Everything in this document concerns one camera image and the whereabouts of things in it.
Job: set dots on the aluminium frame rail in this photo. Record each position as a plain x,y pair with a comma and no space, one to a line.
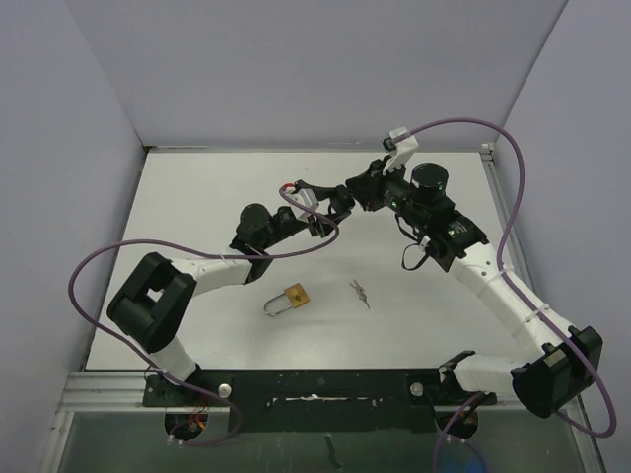
100,391

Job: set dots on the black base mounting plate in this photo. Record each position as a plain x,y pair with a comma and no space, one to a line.
335,419

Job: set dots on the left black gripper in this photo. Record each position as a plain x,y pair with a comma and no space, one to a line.
321,194

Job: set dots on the black padlock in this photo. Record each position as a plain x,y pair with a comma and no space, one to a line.
341,200

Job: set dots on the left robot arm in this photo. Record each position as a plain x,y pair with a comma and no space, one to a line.
151,304

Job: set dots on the brass padlock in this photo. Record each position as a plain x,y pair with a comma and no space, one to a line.
291,298

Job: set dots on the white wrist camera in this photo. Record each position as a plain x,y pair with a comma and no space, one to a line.
400,145
302,202

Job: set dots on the small silver key pair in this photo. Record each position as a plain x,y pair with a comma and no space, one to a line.
361,292

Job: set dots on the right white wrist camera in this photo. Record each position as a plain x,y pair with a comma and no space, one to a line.
400,145

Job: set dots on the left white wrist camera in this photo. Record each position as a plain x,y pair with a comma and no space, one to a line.
302,202

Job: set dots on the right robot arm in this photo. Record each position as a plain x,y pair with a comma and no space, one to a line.
551,371

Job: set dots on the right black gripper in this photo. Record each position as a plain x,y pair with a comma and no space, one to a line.
363,186

